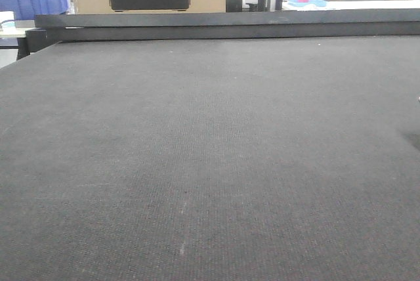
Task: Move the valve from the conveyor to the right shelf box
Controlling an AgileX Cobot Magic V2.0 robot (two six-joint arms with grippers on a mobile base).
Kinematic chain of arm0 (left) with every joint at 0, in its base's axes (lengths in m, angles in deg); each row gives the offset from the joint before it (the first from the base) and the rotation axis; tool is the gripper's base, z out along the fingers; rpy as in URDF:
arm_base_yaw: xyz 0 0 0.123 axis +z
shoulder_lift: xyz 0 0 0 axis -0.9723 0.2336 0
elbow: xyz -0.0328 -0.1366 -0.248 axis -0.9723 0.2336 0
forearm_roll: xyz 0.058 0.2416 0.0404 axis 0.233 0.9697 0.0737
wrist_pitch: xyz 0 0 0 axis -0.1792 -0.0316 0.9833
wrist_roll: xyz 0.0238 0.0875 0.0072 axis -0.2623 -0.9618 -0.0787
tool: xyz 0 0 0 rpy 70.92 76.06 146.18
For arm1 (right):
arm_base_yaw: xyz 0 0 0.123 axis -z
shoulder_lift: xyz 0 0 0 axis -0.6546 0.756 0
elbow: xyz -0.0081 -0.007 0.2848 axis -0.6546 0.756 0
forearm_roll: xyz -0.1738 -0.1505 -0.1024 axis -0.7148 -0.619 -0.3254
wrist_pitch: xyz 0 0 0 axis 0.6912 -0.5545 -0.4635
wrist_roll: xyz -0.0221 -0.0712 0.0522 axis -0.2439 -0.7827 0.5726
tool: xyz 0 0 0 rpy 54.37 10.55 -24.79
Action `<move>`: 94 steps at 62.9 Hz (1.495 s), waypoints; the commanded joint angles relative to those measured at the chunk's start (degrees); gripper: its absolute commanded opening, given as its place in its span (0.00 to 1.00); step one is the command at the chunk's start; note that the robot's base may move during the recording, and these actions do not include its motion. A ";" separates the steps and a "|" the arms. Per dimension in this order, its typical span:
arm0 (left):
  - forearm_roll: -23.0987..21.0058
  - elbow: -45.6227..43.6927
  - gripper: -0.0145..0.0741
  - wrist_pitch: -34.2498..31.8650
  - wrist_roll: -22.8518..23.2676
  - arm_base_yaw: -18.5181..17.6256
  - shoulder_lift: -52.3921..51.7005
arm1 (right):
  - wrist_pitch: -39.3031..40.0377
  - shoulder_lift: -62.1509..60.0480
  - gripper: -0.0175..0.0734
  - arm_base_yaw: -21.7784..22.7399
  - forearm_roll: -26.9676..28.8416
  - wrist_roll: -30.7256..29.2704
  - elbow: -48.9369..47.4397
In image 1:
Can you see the dark grey conveyor belt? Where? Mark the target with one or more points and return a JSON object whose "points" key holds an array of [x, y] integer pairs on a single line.
{"points": [[256, 159]]}

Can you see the black conveyor side rail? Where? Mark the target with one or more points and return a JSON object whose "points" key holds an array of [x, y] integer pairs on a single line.
{"points": [[54, 28]]}

